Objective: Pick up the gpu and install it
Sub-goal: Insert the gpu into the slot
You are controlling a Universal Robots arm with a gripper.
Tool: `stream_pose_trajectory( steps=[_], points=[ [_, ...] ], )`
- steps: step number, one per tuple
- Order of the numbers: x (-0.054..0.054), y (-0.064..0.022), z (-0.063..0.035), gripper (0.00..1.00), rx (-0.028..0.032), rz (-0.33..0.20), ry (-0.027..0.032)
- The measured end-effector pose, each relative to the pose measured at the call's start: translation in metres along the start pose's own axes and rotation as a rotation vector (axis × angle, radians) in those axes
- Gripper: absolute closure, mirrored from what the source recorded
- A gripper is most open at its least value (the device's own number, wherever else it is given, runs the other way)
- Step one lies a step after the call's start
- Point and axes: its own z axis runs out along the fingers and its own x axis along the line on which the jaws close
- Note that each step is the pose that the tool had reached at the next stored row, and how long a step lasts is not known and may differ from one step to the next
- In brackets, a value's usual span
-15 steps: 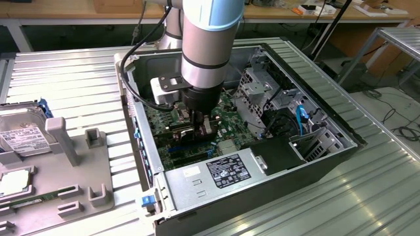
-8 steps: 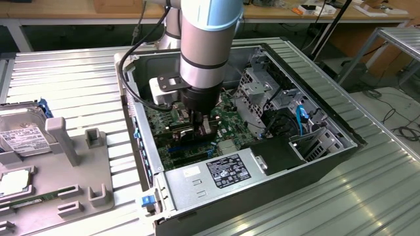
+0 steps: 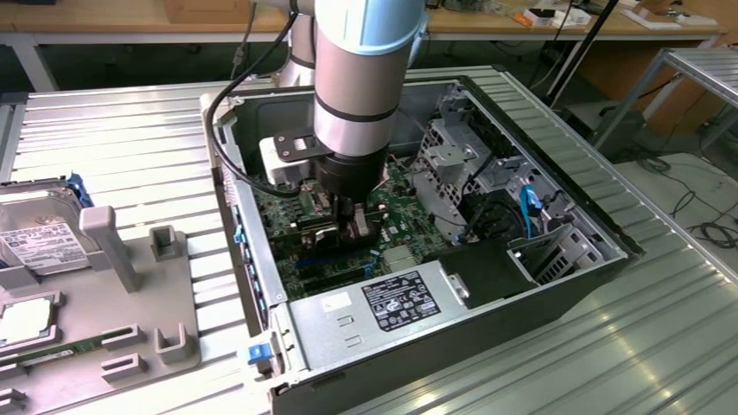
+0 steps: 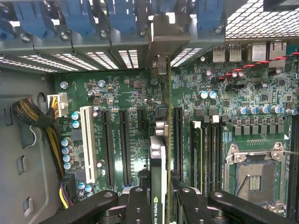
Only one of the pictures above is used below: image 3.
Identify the blue disk bracket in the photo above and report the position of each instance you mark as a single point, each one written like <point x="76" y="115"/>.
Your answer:
<point x="80" y="194"/>

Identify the silver power supply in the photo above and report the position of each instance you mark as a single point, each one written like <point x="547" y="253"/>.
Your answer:
<point x="346" y="328"/>

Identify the silver disk bay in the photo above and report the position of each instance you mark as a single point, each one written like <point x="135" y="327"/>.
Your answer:
<point x="570" y="255"/>

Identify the green motherboard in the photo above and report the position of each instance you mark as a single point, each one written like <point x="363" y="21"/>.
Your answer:
<point x="403" y="203"/>

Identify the grey parts rack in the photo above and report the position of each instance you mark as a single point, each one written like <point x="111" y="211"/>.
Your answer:
<point x="87" y="311"/>

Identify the black open PC case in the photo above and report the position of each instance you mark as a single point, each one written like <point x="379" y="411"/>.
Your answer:
<point x="461" y="367"/>

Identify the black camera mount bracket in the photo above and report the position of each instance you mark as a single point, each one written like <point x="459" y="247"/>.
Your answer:
<point x="297" y="144"/>

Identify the long black expansion slot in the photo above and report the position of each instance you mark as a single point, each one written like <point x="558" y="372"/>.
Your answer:
<point x="337" y="281"/>

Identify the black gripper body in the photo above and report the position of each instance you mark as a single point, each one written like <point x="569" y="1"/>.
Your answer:
<point x="351" y="177"/>

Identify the white flat box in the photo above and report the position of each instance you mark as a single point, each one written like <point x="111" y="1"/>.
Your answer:
<point x="574" y="18"/>

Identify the green loose RAM stick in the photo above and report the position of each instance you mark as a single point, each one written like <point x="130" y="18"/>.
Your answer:
<point x="58" y="355"/>

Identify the black plastic shroud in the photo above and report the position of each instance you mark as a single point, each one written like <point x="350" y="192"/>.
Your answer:
<point x="485" y="272"/>

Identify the wooden desk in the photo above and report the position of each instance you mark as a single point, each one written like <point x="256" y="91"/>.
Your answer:
<point x="692" y="26"/>

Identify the metal frame table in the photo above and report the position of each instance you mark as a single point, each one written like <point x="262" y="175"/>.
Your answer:
<point x="709" y="73"/>

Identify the blue case latch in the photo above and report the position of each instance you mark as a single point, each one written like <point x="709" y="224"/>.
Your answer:
<point x="258" y="352"/>

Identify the black graphics card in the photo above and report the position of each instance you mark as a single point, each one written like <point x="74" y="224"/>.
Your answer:
<point x="323" y="247"/>

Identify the orange white small box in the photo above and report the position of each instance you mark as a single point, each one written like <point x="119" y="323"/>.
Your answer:
<point x="526" y="19"/>

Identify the silver hard disk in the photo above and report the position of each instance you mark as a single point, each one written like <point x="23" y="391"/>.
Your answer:
<point x="40" y="242"/>

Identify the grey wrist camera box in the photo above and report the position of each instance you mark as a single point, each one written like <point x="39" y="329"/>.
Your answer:
<point x="276" y="173"/>

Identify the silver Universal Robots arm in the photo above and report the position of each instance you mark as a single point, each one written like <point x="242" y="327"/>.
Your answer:
<point x="358" y="78"/>

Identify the CPU chip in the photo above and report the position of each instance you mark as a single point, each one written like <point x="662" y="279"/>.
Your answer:
<point x="23" y="320"/>

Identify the CPU socket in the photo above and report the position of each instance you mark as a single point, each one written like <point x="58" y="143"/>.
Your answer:
<point x="317" y="203"/>

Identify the silver drive cage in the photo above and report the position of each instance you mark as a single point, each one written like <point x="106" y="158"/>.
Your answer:
<point x="453" y="155"/>

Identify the black equipment box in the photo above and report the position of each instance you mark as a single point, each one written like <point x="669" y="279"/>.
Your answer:
<point x="617" y="129"/>

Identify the black slanted pole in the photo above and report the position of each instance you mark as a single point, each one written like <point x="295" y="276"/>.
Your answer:
<point x="582" y="47"/>

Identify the silver chipset heatsink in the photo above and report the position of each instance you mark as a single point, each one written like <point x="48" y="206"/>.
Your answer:
<point x="398" y="257"/>

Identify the white paper stack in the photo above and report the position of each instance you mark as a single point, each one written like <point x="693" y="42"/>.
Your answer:
<point x="651" y="19"/>

